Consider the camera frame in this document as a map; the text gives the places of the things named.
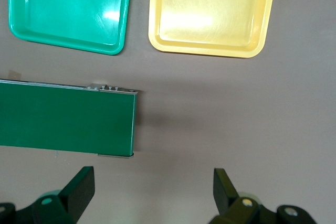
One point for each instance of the green conveyor belt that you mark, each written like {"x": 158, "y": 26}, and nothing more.
{"x": 65, "y": 119}

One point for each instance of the brown tape piece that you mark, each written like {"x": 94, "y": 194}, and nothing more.
{"x": 13, "y": 75}

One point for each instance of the green plastic tray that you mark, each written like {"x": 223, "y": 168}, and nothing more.
{"x": 71, "y": 6}

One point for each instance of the yellow plastic tray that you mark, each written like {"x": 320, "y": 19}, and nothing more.
{"x": 210, "y": 11}

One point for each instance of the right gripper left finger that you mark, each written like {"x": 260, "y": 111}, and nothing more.
{"x": 78, "y": 190}

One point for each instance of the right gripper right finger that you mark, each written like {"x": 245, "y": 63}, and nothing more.
{"x": 225, "y": 195}

